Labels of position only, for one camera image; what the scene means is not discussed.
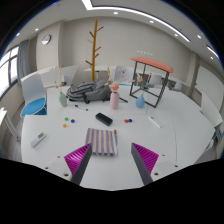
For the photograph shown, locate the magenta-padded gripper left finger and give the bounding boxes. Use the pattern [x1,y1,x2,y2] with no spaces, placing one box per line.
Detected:
[43,143,93,186]

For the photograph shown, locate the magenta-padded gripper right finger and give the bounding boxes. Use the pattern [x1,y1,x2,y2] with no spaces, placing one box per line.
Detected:
[130,142,181,186]

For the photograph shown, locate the grey striped towel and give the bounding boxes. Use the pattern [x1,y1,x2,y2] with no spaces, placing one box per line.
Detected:
[84,127,119,157]

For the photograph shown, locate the white marker pen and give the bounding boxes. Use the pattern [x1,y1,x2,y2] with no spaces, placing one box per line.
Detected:
[147,115,162,129]

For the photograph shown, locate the white remote control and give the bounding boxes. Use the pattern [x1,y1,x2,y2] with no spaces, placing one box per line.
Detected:
[29,131,47,149]

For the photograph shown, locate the black rectangular box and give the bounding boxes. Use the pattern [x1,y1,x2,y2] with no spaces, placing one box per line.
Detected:
[94,112,114,127]

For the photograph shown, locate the black marker pen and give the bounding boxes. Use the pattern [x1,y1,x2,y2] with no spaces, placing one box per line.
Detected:
[74,104,90,112]

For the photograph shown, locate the blue vase with dried stems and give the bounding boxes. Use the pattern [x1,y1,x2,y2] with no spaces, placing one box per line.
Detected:
[135,73,153,109]

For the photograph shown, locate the green vase with dried stems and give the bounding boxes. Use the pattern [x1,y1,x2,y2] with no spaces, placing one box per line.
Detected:
[53,64,69,108]

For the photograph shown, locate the pink vase with flowers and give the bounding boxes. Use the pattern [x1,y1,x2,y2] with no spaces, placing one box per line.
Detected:
[106,66,121,111]

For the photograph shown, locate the grey backpack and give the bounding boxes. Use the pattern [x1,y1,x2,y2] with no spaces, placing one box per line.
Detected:
[65,78,113,104]

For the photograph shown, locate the white chair with blue cushion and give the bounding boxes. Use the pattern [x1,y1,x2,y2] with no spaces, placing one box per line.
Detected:
[19,73,48,118]

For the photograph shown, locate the white side desk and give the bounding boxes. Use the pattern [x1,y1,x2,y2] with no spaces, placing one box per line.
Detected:
[0,107,22,148]

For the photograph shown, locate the wooden coat rack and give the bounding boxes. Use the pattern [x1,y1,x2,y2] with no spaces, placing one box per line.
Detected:
[84,18,105,82]

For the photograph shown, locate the window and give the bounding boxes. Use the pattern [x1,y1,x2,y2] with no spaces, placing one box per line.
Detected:
[0,46,20,100]

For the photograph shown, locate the grey curtain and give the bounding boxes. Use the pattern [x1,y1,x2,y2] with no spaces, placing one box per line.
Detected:
[16,39,31,80]

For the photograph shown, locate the long ceiling light strip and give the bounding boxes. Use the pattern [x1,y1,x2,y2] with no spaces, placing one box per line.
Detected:
[81,0,191,43]

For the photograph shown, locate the round ceiling spotlights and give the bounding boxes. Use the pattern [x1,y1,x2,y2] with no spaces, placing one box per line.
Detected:
[15,10,203,40]

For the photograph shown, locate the black frame table, orange top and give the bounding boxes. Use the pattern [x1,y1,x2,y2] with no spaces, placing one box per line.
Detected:
[129,56,175,109]

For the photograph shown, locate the round wall clock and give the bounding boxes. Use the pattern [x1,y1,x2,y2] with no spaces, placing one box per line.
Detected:
[41,34,53,46]

